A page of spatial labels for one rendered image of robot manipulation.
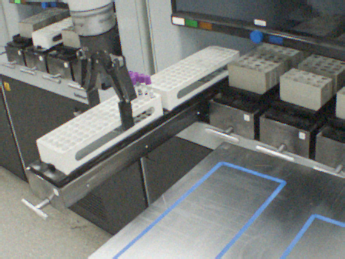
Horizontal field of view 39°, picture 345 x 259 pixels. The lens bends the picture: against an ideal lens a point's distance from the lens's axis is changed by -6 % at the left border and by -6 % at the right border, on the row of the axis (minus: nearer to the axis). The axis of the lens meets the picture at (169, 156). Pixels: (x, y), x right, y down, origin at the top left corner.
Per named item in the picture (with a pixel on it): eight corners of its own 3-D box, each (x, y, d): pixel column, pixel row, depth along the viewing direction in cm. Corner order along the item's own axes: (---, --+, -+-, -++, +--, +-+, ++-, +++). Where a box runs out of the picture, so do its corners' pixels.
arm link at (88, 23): (88, 13, 95) (92, 41, 98) (121, 0, 100) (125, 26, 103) (61, 10, 100) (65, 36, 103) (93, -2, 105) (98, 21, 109)
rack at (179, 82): (213, 64, 145) (212, 45, 142) (241, 72, 139) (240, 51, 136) (141, 105, 128) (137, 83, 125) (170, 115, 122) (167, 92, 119)
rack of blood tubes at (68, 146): (135, 108, 127) (132, 85, 124) (165, 118, 121) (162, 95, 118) (41, 165, 110) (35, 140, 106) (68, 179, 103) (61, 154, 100)
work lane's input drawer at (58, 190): (217, 79, 152) (215, 52, 147) (255, 90, 144) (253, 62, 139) (18, 203, 110) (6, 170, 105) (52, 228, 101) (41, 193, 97)
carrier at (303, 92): (324, 109, 113) (325, 85, 110) (320, 112, 112) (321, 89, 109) (283, 96, 121) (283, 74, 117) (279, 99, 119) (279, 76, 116)
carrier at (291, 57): (296, 74, 131) (296, 53, 127) (293, 76, 129) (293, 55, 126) (261, 65, 138) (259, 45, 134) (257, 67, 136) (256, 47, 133)
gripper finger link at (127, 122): (127, 96, 109) (129, 97, 109) (132, 125, 113) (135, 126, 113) (117, 102, 108) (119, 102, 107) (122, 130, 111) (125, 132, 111)
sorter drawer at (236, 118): (326, 45, 169) (326, 21, 165) (360, 54, 161) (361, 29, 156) (198, 133, 127) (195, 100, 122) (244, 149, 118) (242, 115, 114)
